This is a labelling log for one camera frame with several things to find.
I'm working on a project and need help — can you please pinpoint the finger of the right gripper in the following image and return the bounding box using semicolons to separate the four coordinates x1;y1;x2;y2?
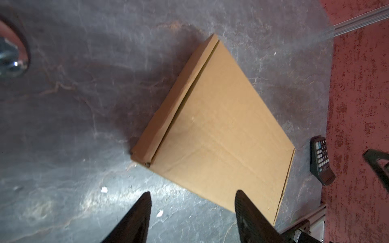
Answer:
363;149;389;192

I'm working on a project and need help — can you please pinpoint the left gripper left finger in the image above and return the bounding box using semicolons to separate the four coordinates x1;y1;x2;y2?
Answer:
102;191;152;243

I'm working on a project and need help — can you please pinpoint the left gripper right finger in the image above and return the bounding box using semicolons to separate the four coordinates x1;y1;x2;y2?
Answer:
235;190;286;243

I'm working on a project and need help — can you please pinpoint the brown cardboard box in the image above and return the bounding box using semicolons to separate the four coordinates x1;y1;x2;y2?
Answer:
131;34;295;224

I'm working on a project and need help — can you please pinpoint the black calculator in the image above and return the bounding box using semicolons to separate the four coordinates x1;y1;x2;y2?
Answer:
310;135;336;186

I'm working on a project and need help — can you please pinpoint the small metal spoon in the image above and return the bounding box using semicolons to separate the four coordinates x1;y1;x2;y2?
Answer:
1;16;31;82

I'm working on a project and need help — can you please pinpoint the aluminium frame rail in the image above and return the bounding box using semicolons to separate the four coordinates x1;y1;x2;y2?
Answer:
292;203;326;234

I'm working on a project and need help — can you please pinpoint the right aluminium corner post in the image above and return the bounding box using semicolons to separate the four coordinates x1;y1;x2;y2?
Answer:
327;5;389;37

